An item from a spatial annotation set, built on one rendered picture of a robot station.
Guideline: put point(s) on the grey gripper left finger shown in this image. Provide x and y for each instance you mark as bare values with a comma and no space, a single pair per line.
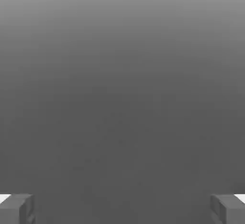
15,209

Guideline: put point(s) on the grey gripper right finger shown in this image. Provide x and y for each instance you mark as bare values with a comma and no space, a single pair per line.
229,209

